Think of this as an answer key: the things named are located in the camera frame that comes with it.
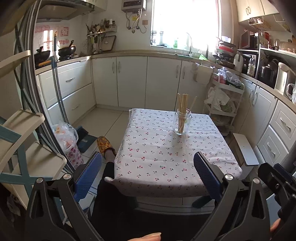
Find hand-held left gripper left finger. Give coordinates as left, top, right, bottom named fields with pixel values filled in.
left=24, top=152, right=109, bottom=241

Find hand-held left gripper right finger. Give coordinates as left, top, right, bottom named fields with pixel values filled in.
left=193, top=151, right=277, bottom=241

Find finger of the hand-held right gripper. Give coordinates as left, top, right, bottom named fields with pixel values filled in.
left=258, top=163, right=296, bottom=202

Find clear glass jar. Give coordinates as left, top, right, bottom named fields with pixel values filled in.
left=172, top=108, right=192, bottom=135

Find bunch of wooden chopsticks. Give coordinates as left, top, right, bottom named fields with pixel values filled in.
left=177, top=93, right=198, bottom=133

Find hanging kitchen utensils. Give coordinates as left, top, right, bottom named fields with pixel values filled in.
left=89, top=36, right=102, bottom=55

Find person's right hand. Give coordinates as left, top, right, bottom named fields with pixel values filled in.
left=269, top=219, right=282, bottom=235

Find person's left hand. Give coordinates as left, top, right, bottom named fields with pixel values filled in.
left=130, top=232, right=162, bottom=241

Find floral trash bin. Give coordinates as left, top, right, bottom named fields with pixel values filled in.
left=65, top=145, right=84, bottom=166

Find blue dustpan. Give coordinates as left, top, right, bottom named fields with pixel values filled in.
left=75, top=126, right=97, bottom=153

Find orange patterned slipper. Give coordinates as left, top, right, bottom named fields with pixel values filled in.
left=96, top=136, right=114, bottom=154

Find clear plastic bin bag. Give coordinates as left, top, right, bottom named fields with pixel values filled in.
left=52, top=122, right=79, bottom=153

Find cherry print tablecloth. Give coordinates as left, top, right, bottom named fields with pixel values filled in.
left=105, top=108, right=243, bottom=198

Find white plastic bag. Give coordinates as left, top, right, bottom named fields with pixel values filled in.
left=203, top=87, right=230, bottom=112

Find beige and teal shelf rack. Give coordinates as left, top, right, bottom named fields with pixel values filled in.
left=0, top=50, right=67, bottom=209

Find white storage trolley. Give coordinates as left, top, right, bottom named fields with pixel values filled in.
left=203, top=72, right=245, bottom=133

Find white electric kettle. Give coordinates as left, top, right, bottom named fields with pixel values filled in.
left=274, top=62, right=293, bottom=95

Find black cooking pot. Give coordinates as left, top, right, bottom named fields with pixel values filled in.
left=257, top=59, right=279, bottom=86

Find cream kitchen base cabinets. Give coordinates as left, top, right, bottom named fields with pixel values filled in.
left=37, top=54, right=296, bottom=167

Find white plastic jug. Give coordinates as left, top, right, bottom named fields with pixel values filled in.
left=232, top=52, right=243, bottom=72

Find black coffee maker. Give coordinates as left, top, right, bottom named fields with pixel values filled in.
left=242, top=54, right=257, bottom=76

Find dish rack with dishes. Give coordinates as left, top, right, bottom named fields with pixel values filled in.
left=213, top=36, right=236, bottom=69

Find black wok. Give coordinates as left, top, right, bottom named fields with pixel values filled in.
left=34, top=46, right=51, bottom=63
left=58, top=40, right=77, bottom=57

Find metal sink faucet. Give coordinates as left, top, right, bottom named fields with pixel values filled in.
left=186, top=32, right=193, bottom=55

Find countertop microwave oven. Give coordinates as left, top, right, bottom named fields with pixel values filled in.
left=239, top=30, right=259, bottom=50

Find kitchen window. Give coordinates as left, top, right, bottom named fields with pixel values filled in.
left=150, top=0, right=220, bottom=49

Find range hood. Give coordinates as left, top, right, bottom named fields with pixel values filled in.
left=35, top=0, right=108, bottom=22

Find wall shelf with bottles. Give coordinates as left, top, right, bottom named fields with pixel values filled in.
left=86, top=19, right=118, bottom=37

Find hanging wire basket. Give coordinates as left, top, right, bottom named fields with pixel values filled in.
left=248, top=16, right=292, bottom=33

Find cream wall cabinets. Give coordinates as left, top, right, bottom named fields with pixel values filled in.
left=235, top=0, right=285, bottom=24

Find wall water heater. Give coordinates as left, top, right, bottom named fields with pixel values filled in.
left=121, top=0, right=147, bottom=12

